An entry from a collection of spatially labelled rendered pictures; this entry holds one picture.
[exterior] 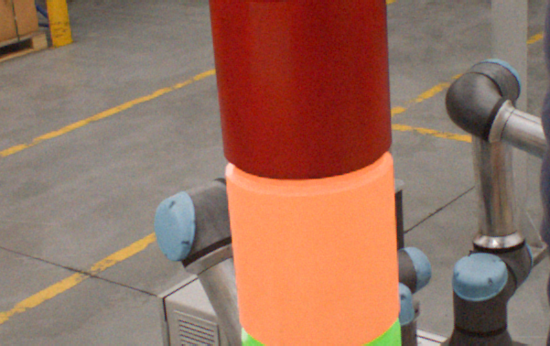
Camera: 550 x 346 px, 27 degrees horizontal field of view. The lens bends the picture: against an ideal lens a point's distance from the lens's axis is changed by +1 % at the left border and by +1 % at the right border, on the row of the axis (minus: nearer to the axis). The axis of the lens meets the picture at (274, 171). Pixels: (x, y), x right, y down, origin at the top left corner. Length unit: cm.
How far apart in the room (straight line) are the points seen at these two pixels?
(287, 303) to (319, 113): 6
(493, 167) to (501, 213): 11
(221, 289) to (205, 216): 14
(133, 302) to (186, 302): 281
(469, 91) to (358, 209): 211
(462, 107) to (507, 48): 285
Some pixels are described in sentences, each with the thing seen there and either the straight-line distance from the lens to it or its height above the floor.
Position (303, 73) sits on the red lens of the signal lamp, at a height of 230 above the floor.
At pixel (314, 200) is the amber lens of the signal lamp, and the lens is 32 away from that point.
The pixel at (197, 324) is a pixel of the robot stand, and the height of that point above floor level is 119.
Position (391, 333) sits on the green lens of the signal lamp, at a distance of 36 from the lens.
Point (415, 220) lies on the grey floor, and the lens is 599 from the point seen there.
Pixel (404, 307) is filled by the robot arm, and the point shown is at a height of 154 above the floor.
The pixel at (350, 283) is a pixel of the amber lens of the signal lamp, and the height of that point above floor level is 224.
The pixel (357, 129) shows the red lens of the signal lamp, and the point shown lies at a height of 228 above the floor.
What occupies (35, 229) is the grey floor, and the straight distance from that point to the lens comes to 635.
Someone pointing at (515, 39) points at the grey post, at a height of 104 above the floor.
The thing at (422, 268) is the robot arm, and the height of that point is 152.
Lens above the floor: 239
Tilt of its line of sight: 21 degrees down
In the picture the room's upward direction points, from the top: 5 degrees counter-clockwise
